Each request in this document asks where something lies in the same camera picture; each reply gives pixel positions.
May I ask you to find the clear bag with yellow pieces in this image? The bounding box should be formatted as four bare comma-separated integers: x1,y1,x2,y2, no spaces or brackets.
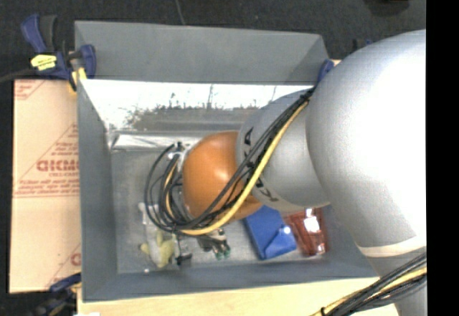
137,201,181,274

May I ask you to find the blue box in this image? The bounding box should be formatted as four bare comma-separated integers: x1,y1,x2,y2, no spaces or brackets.
242,204,299,261

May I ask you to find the red-brown clear packet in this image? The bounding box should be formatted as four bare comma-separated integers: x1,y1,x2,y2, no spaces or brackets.
283,207,329,258

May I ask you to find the grey metal bin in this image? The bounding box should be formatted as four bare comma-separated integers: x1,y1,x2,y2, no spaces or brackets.
73,20,382,303

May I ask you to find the brown cardboard board red print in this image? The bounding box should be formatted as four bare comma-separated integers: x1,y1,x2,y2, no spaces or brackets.
8,77,83,295

